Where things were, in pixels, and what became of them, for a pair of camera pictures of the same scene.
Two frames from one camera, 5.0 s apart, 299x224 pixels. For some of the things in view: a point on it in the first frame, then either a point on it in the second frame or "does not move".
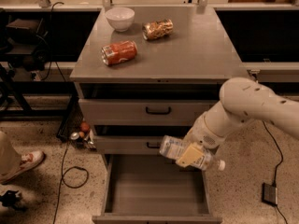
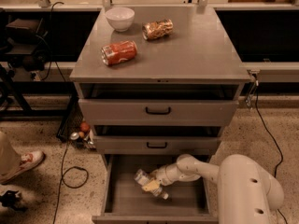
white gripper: x=201 y=135 to x=163 y=175
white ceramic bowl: x=121 y=18 does not move
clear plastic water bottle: x=173 y=147 to x=141 y=176
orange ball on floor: x=85 y=127 does not move
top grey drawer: x=149 y=105 does not move
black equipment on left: x=24 y=47 does not move
